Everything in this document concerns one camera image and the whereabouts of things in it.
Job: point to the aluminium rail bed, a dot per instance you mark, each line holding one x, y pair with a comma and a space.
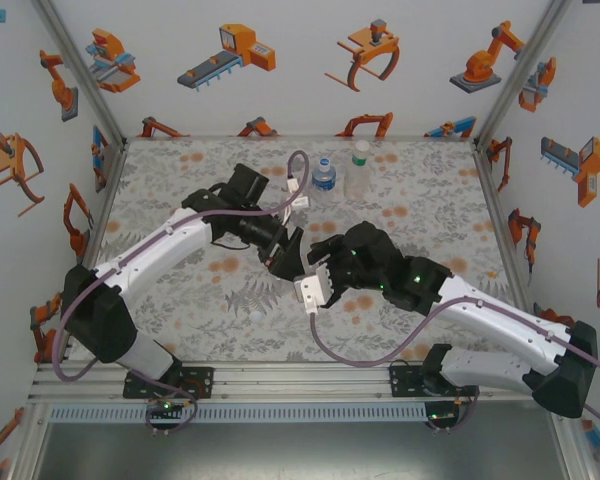
305, 382

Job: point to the grey metal panel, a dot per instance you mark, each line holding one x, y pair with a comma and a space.
280, 450

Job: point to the floral printed table mat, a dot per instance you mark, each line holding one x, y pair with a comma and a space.
230, 340

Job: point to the aluminium side rail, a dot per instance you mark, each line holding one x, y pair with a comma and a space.
115, 165
492, 190

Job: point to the green label clear bottle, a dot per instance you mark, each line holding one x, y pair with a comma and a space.
357, 175

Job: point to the small green-lit circuit board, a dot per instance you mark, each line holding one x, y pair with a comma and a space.
442, 415
165, 406

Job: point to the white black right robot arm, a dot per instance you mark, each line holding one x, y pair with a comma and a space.
505, 315

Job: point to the aluminium corner post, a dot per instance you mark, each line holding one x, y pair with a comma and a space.
82, 75
520, 75

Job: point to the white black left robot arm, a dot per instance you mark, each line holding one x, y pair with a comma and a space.
150, 245

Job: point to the blue label plastic bottle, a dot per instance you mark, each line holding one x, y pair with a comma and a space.
325, 180

